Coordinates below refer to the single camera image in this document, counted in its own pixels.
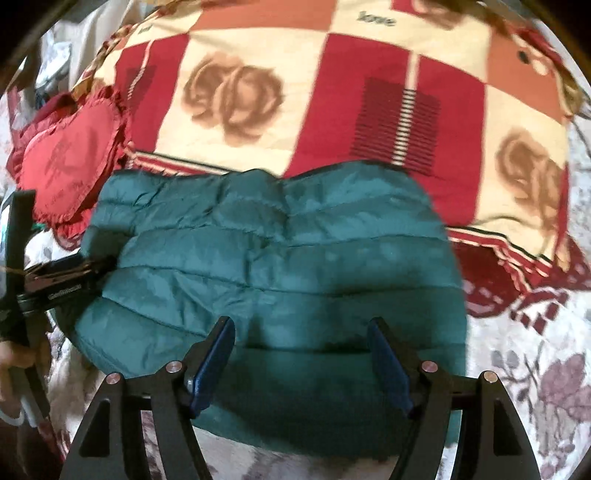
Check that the green puffer jacket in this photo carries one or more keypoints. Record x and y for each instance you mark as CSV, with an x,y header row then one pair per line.
x,y
277,258

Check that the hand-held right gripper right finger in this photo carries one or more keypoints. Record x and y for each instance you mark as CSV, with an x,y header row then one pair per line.
x,y
391,364

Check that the white cloth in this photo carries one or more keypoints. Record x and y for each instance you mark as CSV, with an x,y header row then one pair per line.
x,y
92,27

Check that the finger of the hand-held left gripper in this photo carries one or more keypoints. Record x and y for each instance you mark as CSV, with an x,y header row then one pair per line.
x,y
69,281

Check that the red heart-shaped ruffled pillow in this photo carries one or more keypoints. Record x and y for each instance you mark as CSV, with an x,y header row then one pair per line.
x,y
64,157

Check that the person's left hand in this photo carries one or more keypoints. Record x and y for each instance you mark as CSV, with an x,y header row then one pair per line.
x,y
14,364

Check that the white floral bedsheet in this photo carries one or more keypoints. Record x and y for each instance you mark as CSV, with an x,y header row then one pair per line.
x,y
517,369

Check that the red cream rose print blanket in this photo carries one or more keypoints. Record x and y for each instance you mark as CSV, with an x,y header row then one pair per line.
x,y
300,92

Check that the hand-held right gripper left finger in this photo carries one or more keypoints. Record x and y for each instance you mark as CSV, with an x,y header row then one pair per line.
x,y
212,364

